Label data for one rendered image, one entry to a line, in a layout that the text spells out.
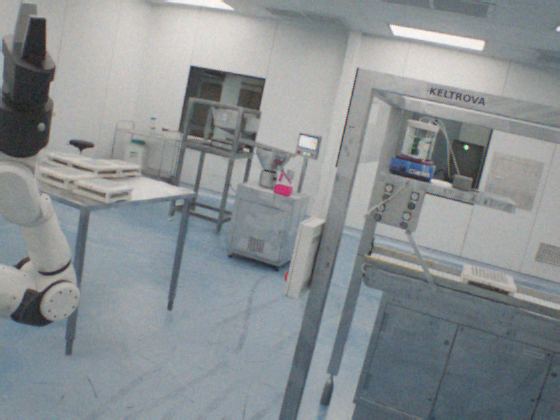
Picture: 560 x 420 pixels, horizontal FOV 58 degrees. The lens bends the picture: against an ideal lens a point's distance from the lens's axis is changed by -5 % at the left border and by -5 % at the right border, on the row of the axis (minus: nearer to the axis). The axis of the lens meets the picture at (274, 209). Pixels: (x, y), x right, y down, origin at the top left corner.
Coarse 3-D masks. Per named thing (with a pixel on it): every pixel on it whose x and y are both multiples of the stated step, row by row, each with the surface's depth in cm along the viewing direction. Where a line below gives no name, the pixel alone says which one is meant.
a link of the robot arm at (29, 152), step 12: (48, 132) 80; (0, 144) 76; (12, 144) 76; (24, 144) 76; (36, 144) 78; (0, 156) 78; (12, 156) 78; (24, 156) 79; (36, 156) 81; (36, 168) 81
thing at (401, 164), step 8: (392, 160) 243; (400, 160) 242; (408, 160) 242; (416, 160) 240; (392, 168) 243; (400, 168) 242; (408, 168) 241; (416, 168) 240; (424, 168) 239; (432, 168) 238; (416, 176) 240; (424, 176) 239; (432, 176) 251
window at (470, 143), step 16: (400, 128) 748; (448, 128) 726; (464, 128) 719; (480, 128) 713; (400, 144) 751; (448, 144) 729; (464, 144) 722; (480, 144) 715; (432, 160) 739; (464, 160) 724; (480, 160) 717; (448, 176) 734; (480, 176) 719
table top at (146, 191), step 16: (128, 176) 378; (48, 192) 282; (64, 192) 289; (144, 192) 334; (160, 192) 345; (176, 192) 356; (192, 192) 368; (80, 208) 273; (96, 208) 279; (112, 208) 291
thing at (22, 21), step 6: (24, 6) 70; (30, 6) 71; (36, 6) 71; (18, 12) 71; (24, 12) 71; (30, 12) 71; (36, 12) 72; (18, 18) 71; (24, 18) 71; (18, 24) 71; (24, 24) 72; (18, 30) 72; (24, 30) 72; (18, 36) 72; (24, 36) 73
